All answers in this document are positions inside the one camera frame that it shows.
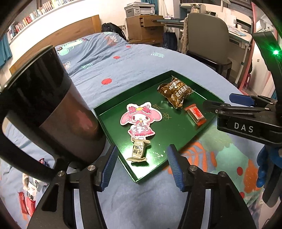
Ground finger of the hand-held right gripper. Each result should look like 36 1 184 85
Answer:
203 100 261 115
229 93 277 106

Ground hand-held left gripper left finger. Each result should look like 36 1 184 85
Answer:
26 144 119 229

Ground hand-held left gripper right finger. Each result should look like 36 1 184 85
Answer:
167 144 257 229

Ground small red candy bar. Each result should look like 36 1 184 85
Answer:
184 104 207 126

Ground small beige candy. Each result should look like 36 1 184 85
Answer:
127 138 151 165

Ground green tray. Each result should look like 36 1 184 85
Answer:
93 70 225 184

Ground brown oatmeal packet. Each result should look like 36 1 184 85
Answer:
157 75 196 110

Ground pink cartoon character packet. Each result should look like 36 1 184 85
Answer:
119 102 163 141

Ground red and white snack packet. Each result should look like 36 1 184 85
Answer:
23 184 37 217

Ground person's right hand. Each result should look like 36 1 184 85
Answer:
257 146 276 188

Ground red stool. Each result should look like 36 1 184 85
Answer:
241 73 253 91

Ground blue printed blanket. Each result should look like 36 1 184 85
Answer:
0 32 265 229

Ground white desk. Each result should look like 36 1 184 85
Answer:
159 19 253 85

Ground grey chair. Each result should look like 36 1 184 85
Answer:
181 13 233 78

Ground beige knitted scarf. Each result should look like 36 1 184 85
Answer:
179 16 190 54

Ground navy tote bag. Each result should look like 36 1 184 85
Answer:
163 27 178 49

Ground wooden cabinet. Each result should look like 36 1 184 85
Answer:
125 15 165 45

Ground grey printer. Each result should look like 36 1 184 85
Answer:
124 2 156 17

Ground black backpack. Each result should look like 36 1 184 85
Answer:
101 22 128 42

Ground wooden headboard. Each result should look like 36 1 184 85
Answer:
9 15 100 74

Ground row of books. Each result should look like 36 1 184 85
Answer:
7 0 76 38

